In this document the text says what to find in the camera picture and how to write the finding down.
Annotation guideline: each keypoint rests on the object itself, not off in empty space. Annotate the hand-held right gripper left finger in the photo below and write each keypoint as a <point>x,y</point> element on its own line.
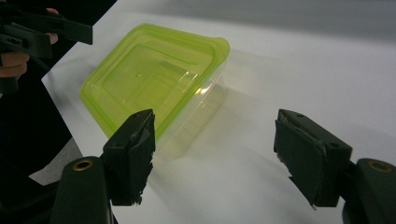
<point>130,161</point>

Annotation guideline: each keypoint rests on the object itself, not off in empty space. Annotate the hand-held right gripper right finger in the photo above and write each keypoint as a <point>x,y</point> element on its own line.
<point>308,155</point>

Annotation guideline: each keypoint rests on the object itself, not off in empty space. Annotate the green lidded plastic container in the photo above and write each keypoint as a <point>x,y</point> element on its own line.
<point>146,81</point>

